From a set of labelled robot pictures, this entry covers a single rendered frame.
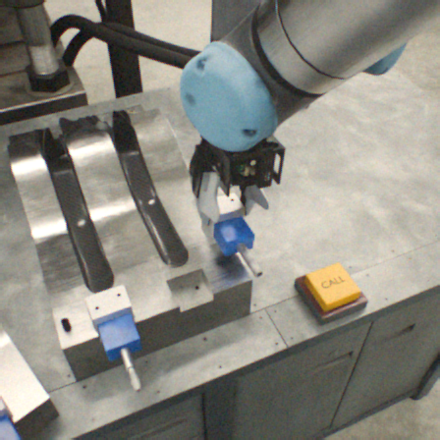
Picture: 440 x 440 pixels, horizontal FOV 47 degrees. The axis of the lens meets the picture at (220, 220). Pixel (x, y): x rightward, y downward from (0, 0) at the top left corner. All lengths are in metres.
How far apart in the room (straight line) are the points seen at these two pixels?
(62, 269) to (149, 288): 0.13
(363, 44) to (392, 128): 0.84
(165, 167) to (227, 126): 0.49
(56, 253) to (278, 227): 0.37
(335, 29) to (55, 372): 0.60
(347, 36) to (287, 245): 0.59
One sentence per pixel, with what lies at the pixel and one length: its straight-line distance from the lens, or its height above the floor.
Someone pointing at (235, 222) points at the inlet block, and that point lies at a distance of 0.70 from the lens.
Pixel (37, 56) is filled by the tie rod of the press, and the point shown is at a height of 0.87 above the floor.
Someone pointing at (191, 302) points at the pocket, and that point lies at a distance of 0.71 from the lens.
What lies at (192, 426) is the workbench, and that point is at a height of 0.50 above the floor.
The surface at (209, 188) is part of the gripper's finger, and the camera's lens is 0.64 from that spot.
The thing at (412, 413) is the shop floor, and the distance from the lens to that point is 1.66.
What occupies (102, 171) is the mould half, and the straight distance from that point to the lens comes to 0.83.
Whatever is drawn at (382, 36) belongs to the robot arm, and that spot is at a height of 1.32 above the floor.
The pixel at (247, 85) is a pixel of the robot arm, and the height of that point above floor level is 1.27.
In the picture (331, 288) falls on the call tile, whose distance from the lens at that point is 0.77.
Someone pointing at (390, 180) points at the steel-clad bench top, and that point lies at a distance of 1.02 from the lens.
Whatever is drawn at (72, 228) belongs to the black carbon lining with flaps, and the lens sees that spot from 0.80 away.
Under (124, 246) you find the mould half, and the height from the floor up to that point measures 0.89.
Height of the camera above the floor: 1.45
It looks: 47 degrees down
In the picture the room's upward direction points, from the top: straight up
